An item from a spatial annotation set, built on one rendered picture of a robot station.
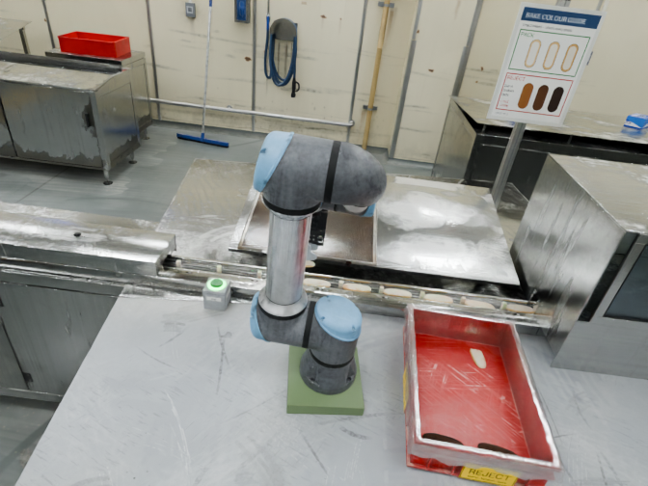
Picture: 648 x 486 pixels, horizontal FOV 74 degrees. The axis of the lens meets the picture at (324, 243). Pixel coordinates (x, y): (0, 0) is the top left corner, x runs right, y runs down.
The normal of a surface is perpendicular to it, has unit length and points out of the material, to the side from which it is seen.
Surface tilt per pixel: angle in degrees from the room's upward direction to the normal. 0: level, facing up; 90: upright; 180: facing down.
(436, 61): 90
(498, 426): 0
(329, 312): 10
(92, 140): 90
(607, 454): 0
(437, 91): 90
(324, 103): 90
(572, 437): 0
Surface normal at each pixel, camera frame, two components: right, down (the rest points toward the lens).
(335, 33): -0.07, 0.53
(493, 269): 0.08, -0.73
